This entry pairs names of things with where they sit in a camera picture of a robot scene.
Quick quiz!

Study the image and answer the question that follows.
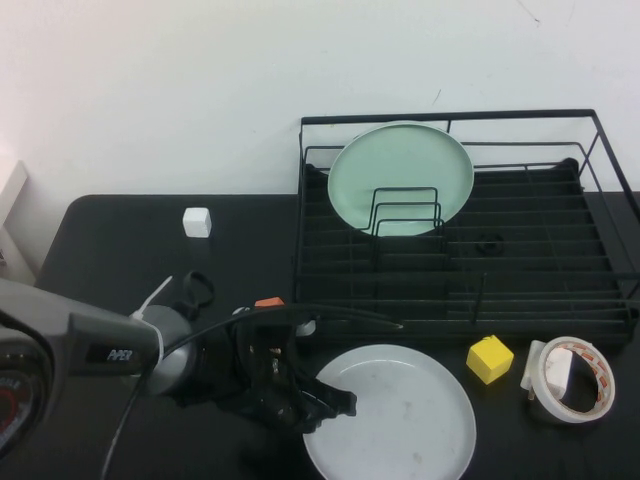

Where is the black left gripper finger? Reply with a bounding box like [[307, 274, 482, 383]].
[[299, 374, 359, 417], [279, 399, 335, 434]]

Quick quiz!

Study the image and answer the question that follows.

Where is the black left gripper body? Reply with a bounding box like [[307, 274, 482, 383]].
[[174, 310, 324, 435]]

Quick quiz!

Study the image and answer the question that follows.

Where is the grey plate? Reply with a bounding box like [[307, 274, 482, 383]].
[[302, 343, 477, 480]]

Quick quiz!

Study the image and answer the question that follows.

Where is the mint green plate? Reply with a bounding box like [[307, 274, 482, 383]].
[[327, 121, 475, 238]]

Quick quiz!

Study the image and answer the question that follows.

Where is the white zip tie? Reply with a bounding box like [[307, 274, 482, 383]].
[[130, 276, 175, 321]]

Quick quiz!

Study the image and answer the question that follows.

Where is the yellow cube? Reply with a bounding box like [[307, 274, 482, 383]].
[[466, 334, 515, 386]]

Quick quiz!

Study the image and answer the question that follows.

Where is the white cube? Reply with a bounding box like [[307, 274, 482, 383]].
[[182, 207, 212, 239]]

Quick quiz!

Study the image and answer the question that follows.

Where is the black round drain spout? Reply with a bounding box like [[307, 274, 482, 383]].
[[475, 232, 505, 257]]

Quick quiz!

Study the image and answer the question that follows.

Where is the white power adapter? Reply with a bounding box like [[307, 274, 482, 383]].
[[520, 339, 576, 404]]

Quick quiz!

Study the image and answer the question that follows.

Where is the black strap loop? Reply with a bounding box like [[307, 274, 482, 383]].
[[180, 270, 215, 317]]

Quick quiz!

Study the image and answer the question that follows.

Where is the black wire dish rack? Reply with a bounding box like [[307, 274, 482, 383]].
[[291, 108, 640, 346]]

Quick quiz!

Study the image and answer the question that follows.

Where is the white wall ledge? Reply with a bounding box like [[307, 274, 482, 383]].
[[0, 159, 39, 286]]

